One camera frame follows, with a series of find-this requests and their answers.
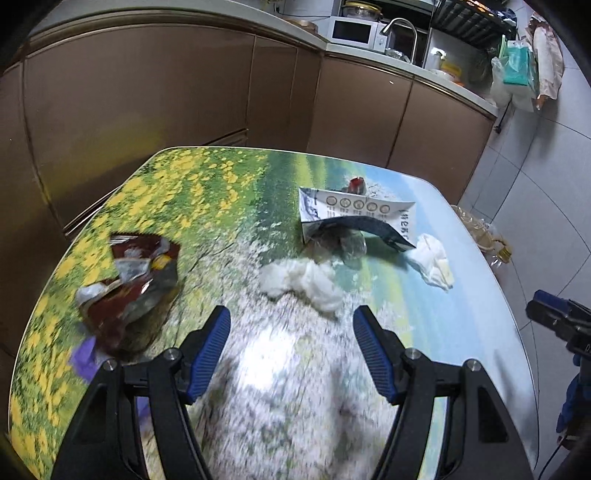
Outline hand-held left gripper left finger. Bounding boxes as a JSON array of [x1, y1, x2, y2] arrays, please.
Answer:
[[51, 305, 232, 480]]

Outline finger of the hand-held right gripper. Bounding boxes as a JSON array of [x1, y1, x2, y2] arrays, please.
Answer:
[[525, 289, 591, 340]]

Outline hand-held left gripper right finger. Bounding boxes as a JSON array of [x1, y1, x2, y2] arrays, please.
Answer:
[[352, 305, 536, 480]]

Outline red snack wrapper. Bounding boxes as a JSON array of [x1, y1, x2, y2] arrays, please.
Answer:
[[76, 233, 182, 356]]

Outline white tissue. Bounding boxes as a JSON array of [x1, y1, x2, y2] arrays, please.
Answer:
[[259, 258, 345, 317], [406, 233, 455, 291]]

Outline clear plastic wrapper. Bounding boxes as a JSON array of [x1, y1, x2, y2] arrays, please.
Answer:
[[302, 226, 370, 271]]

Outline purple foil wrapper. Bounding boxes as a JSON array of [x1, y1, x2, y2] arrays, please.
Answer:
[[70, 336, 100, 384]]

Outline white blue paper carton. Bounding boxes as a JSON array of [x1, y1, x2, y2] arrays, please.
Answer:
[[298, 186, 419, 252]]

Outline plastic bottles on floor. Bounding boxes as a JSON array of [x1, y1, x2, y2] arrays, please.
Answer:
[[450, 204, 502, 252]]

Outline white hanging plastic bag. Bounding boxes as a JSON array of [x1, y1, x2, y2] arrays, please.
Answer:
[[489, 55, 536, 112]]

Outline teal hanging plastic bag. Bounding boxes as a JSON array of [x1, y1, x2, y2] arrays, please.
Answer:
[[501, 39, 539, 88]]

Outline brown kitchen cabinets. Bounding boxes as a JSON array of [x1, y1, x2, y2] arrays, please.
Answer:
[[0, 21, 498, 361]]

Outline pink hanging cloth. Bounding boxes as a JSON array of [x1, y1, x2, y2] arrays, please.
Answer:
[[526, 14, 566, 112]]

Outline chrome kitchen faucet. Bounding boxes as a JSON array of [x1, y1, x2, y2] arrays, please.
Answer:
[[381, 17, 419, 63]]

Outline white kitchen countertop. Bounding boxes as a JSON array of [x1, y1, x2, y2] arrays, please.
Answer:
[[28, 0, 500, 118]]

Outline white microwave oven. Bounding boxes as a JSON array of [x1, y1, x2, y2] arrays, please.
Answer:
[[329, 15, 389, 51]]

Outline glass pot with lid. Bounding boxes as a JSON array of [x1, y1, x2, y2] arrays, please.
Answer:
[[342, 1, 384, 21]]

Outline black wall dish rack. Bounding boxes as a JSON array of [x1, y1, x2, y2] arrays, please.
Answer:
[[434, 0, 518, 47]]

